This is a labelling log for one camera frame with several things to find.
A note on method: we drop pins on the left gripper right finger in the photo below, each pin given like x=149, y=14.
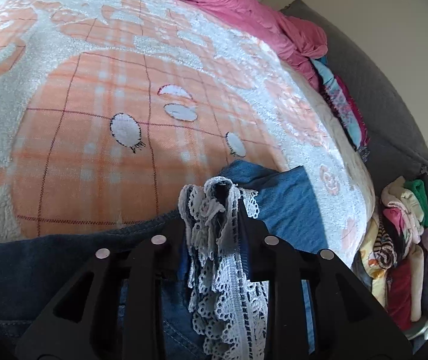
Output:
x=317, y=307

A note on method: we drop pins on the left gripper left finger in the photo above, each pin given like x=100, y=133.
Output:
x=112, y=307

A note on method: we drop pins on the blue denim lace-hem pants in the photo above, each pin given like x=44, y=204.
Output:
x=210, y=310

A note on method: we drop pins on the basket of folded clothes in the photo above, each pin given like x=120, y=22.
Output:
x=392, y=261

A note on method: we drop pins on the grey headboard cushion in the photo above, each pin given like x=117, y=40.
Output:
x=396, y=145

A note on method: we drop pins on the colourful patterned pillow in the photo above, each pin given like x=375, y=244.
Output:
x=343, y=106

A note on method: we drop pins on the white orange floral blanket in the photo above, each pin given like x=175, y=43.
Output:
x=109, y=107

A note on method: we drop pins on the pink duvet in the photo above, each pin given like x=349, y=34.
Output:
x=294, y=40

